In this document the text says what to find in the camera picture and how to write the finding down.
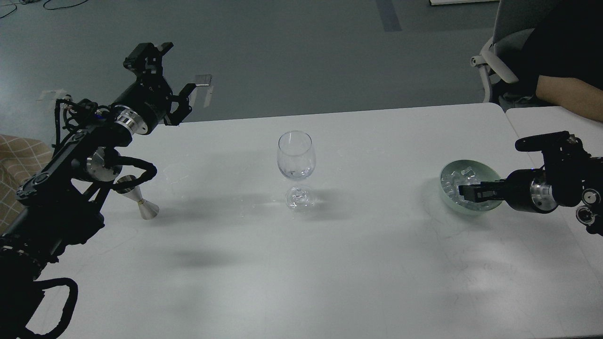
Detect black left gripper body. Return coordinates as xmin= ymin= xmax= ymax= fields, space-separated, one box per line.
xmin=112 ymin=75 xmax=174 ymax=135

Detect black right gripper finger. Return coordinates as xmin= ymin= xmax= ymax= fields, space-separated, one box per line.
xmin=458 ymin=181 xmax=510 ymax=203
xmin=514 ymin=131 xmax=581 ymax=152

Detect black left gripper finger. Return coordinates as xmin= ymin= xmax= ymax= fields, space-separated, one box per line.
xmin=163 ymin=83 xmax=197 ymax=126
xmin=123 ymin=41 xmax=174 ymax=85

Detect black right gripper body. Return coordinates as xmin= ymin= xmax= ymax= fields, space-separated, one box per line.
xmin=499 ymin=146 xmax=589 ymax=214

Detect steel double jigger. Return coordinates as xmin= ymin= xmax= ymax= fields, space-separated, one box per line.
xmin=116 ymin=175 xmax=160 ymax=220

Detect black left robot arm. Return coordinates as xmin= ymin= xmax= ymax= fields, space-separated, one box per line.
xmin=1 ymin=41 xmax=198 ymax=339

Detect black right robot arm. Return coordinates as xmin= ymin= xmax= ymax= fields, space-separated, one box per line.
xmin=459 ymin=131 xmax=603 ymax=234

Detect clear ice cubes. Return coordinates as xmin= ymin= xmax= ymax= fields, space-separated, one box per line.
xmin=440 ymin=167 xmax=499 ymax=212

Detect clear wine glass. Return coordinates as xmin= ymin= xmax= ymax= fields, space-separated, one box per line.
xmin=277 ymin=130 xmax=316 ymax=211

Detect pale green bowl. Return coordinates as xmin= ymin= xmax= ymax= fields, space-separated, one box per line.
xmin=439 ymin=160 xmax=502 ymax=215

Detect person in black shirt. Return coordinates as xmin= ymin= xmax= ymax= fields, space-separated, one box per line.
xmin=519 ymin=0 xmax=603 ymax=122

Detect grey office chair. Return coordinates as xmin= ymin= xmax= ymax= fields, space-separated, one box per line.
xmin=470 ymin=0 xmax=559 ymax=103

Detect beige checked sofa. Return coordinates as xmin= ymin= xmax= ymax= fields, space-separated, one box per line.
xmin=0 ymin=135 xmax=52 ymax=233

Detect white board edge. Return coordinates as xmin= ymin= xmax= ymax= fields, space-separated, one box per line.
xmin=429 ymin=0 xmax=499 ymax=6

